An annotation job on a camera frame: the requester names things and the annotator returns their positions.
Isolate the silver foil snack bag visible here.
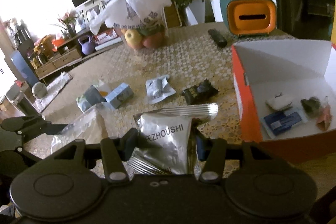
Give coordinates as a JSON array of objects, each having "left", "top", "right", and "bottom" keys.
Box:
[{"left": 127, "top": 103, "right": 219, "bottom": 175}]

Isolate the green white tissue pack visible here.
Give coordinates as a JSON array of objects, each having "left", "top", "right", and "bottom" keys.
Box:
[{"left": 76, "top": 80, "right": 112, "bottom": 113}]

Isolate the light blue small box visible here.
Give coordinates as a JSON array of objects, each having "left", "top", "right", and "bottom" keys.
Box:
[{"left": 105, "top": 83, "right": 134, "bottom": 110}]

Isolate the black glossy snack packet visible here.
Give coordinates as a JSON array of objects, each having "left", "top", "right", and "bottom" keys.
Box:
[{"left": 182, "top": 79, "right": 219, "bottom": 105}]

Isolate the blue plastic wrapper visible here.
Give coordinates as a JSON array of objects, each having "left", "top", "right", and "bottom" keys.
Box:
[{"left": 260, "top": 107, "right": 308, "bottom": 139}]

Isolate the silver printed sachet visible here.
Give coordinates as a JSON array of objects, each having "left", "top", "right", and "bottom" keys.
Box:
[{"left": 145, "top": 75, "right": 176, "bottom": 105}]

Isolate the white rabbit figurine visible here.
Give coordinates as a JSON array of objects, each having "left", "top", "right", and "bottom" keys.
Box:
[{"left": 265, "top": 93, "right": 294, "bottom": 111}]

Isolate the dark snack packet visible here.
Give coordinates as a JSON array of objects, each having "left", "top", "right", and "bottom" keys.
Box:
[{"left": 301, "top": 97, "right": 322, "bottom": 118}]

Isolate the pink small roll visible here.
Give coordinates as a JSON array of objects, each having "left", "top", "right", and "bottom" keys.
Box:
[{"left": 316, "top": 96, "right": 333, "bottom": 131}]

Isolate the wooden tv cabinet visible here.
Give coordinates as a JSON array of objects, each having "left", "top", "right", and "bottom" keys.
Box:
[{"left": 34, "top": 28, "right": 122, "bottom": 80}]

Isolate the purple kettlebell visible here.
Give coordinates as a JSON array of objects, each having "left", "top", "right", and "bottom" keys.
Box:
[{"left": 78, "top": 35, "right": 95, "bottom": 56}]

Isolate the red shoe box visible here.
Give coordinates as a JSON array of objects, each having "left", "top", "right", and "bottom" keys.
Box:
[{"left": 232, "top": 39, "right": 335, "bottom": 163}]

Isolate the pink flower vase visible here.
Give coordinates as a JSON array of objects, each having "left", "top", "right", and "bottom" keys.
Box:
[{"left": 58, "top": 10, "right": 77, "bottom": 38}]

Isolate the black remote control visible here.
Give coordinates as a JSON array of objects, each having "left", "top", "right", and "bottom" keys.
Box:
[{"left": 207, "top": 29, "right": 228, "bottom": 48}]

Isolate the yellow apple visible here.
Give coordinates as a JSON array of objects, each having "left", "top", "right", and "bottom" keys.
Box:
[{"left": 125, "top": 29, "right": 142, "bottom": 47}]

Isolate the red apple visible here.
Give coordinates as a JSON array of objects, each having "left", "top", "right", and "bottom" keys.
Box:
[{"left": 142, "top": 32, "right": 165, "bottom": 49}]

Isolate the framed photo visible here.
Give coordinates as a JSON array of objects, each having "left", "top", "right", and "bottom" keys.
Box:
[{"left": 84, "top": 3, "right": 101, "bottom": 23}]

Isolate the orange teal tissue box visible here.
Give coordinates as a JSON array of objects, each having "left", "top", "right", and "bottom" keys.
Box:
[{"left": 220, "top": 0, "right": 277, "bottom": 36}]

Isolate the white plastic fruit bag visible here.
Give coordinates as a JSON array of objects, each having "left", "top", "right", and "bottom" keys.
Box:
[{"left": 89, "top": 0, "right": 171, "bottom": 35}]

